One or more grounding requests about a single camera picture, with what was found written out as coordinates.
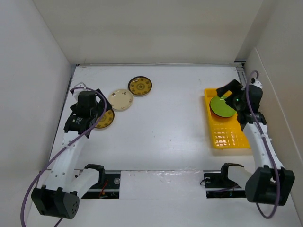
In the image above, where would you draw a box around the cream plate with calligraphy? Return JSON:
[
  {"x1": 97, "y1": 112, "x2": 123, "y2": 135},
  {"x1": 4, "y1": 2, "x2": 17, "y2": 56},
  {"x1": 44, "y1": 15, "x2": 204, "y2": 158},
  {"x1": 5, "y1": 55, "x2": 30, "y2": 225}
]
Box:
[{"x1": 108, "y1": 89, "x2": 134, "y2": 111}]

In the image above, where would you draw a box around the green plate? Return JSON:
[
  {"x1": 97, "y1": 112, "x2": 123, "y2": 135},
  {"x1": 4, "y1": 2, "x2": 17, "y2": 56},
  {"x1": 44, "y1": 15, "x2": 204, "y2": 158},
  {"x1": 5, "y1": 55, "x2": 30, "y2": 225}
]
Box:
[{"x1": 209, "y1": 96, "x2": 236, "y2": 118}]

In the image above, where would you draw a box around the yellow patterned plate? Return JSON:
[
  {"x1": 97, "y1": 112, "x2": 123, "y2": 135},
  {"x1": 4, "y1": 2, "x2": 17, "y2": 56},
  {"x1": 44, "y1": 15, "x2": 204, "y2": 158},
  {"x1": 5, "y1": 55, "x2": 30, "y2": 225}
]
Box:
[
  {"x1": 128, "y1": 76, "x2": 152, "y2": 96},
  {"x1": 94, "y1": 109, "x2": 115, "y2": 130}
]

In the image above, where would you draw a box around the orange plate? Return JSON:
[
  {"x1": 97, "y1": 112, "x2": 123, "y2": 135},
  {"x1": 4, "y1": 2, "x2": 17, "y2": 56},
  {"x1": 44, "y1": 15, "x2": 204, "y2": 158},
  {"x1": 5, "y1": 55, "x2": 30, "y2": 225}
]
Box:
[{"x1": 211, "y1": 112, "x2": 237, "y2": 121}]

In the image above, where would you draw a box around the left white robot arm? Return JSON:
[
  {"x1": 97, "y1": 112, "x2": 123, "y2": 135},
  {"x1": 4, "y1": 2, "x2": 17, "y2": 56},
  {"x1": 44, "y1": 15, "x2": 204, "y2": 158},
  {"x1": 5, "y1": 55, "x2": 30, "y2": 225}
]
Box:
[{"x1": 31, "y1": 85, "x2": 112, "y2": 219}]

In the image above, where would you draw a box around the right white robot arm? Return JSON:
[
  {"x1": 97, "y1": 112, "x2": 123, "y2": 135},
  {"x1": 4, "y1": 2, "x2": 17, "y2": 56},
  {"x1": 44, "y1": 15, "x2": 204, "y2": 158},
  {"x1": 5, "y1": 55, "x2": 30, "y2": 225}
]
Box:
[{"x1": 216, "y1": 79, "x2": 295, "y2": 206}]

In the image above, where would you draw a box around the yellow plastic bin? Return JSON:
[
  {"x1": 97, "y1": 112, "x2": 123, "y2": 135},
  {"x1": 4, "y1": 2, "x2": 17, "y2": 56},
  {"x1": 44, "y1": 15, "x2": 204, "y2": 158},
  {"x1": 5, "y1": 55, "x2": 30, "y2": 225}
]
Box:
[{"x1": 204, "y1": 88, "x2": 250, "y2": 149}]

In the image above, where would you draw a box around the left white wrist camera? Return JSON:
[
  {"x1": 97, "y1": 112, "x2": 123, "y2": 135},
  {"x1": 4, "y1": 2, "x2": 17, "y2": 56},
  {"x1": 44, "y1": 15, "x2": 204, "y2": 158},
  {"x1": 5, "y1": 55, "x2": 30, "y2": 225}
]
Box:
[{"x1": 70, "y1": 82, "x2": 87, "y2": 96}]

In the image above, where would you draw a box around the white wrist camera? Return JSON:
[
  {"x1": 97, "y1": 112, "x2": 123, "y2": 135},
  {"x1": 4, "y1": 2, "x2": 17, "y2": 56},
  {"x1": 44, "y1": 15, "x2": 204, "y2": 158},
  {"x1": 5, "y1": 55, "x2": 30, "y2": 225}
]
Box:
[
  {"x1": 251, "y1": 78, "x2": 263, "y2": 90},
  {"x1": 70, "y1": 82, "x2": 87, "y2": 96}
]

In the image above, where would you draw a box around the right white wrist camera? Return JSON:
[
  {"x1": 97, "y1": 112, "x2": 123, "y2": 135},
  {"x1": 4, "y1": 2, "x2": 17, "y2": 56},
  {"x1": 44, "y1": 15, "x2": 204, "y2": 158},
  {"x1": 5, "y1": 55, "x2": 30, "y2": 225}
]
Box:
[{"x1": 251, "y1": 78, "x2": 263, "y2": 90}]

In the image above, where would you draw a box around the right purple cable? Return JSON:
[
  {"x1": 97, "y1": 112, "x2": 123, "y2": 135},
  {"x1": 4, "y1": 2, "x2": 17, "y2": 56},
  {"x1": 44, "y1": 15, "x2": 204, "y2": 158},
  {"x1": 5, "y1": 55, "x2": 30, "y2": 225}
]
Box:
[{"x1": 245, "y1": 70, "x2": 281, "y2": 219}]

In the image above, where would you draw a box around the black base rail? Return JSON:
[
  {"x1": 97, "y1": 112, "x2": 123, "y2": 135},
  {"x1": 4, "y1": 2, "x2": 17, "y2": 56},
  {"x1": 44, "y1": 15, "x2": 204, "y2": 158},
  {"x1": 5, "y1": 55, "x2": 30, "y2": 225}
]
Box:
[{"x1": 83, "y1": 170, "x2": 245, "y2": 200}]

